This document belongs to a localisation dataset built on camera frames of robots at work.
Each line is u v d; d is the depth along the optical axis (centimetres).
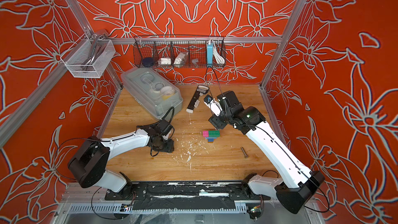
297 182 37
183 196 73
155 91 96
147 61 98
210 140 90
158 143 71
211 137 91
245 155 84
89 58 83
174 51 100
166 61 87
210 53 86
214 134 83
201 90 115
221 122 62
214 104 60
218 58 90
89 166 43
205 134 83
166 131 72
